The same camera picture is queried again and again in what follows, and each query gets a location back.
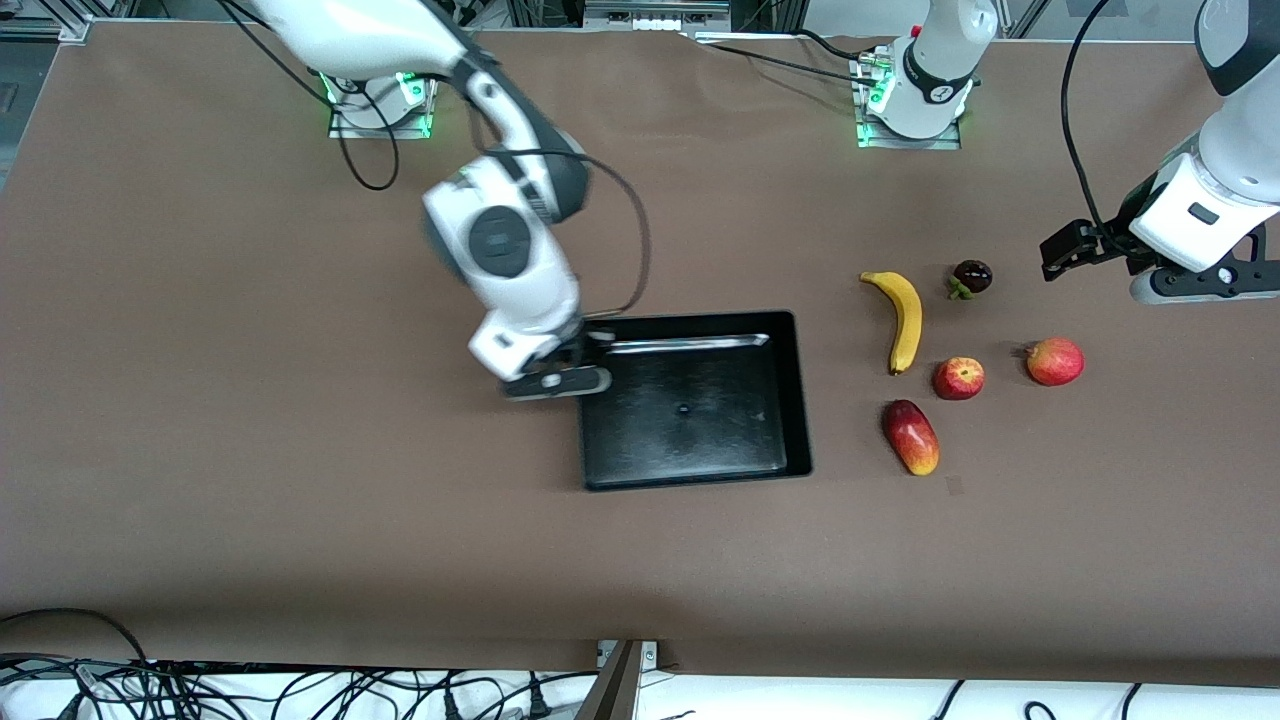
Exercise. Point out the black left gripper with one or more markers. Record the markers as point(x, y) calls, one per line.
point(1106, 243)

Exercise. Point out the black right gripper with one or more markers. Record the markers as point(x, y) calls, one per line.
point(579, 348)

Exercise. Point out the black plastic tray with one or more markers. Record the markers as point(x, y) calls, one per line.
point(700, 430)

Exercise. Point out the small red apple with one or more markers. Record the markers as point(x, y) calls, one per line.
point(958, 378)

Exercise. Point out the yellow banana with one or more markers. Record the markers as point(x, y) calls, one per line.
point(908, 320)

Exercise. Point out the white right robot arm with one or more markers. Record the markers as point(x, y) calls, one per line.
point(350, 30)

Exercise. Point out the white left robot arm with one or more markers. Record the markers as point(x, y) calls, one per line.
point(940, 60)

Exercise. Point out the dark purple mangosteen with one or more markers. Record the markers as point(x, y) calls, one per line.
point(973, 275)

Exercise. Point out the large red apple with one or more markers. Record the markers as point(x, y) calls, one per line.
point(1057, 362)

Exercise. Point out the red yellow mango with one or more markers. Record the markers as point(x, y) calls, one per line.
point(912, 438)

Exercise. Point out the brown table cover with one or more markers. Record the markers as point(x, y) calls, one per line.
point(300, 500)

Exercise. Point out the white power strip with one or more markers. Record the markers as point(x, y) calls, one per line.
point(655, 18)

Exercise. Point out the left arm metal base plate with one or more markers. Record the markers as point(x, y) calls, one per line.
point(905, 143)

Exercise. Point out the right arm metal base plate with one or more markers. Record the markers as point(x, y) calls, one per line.
point(380, 132)

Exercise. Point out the silver post bracket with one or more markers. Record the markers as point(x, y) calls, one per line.
point(650, 655)

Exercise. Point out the grey metal post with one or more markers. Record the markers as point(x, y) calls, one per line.
point(615, 690)

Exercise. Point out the aluminium frame profile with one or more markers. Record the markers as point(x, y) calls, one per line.
point(40, 25)

